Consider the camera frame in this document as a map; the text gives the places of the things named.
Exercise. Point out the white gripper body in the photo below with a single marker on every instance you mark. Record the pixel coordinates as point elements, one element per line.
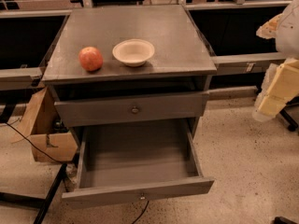
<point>290,32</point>

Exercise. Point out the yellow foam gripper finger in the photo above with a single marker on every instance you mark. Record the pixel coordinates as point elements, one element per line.
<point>269,29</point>
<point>283,88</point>

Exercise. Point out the grey drawer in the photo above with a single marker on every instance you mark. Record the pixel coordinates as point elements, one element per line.
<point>142,161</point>
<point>132,108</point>

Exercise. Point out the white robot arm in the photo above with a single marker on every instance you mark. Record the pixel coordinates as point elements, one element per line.
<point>287,35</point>

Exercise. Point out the grey wooden drawer cabinet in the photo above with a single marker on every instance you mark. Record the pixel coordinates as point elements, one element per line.
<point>180,63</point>

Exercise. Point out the grey top drawer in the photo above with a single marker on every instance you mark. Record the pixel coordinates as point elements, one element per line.
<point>132,108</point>

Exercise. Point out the black chair base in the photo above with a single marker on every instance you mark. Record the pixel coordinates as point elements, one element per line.
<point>292,124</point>

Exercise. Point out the white paper bowl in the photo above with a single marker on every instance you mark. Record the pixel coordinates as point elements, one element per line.
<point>133,52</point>

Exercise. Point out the red apple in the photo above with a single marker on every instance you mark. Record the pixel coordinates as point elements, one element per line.
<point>90,59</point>

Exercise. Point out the brown cardboard box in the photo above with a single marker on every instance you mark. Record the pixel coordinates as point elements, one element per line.
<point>37,125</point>

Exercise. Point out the grey right side rail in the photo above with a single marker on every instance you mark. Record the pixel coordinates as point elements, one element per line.
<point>246,63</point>

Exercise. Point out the grey rail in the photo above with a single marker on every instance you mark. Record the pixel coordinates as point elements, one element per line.
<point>21,78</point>
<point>246,63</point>

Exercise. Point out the grey left side rail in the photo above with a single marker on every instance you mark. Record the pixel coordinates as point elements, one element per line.
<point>21,78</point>

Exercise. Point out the black metal floor frame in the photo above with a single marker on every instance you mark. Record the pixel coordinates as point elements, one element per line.
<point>41,204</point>

